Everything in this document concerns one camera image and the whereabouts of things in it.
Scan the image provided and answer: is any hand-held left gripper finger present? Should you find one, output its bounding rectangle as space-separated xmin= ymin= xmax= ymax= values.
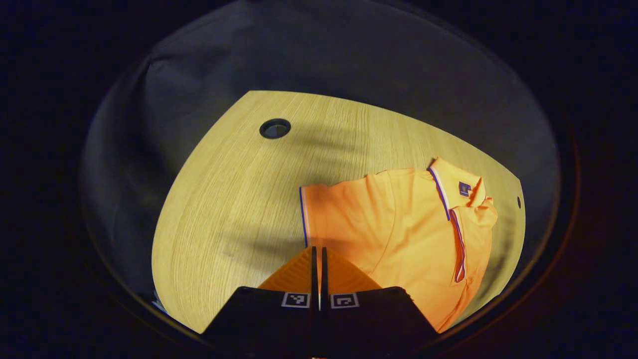
xmin=321 ymin=247 xmax=439 ymax=359
xmin=202 ymin=246 xmax=319 ymax=359

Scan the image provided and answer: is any orange T-shirt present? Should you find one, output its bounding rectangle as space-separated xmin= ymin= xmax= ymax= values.
xmin=299 ymin=157 xmax=499 ymax=334

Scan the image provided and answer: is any black backdrop cloth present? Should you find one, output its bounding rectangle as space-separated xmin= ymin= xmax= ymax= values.
xmin=80 ymin=0 xmax=564 ymax=320

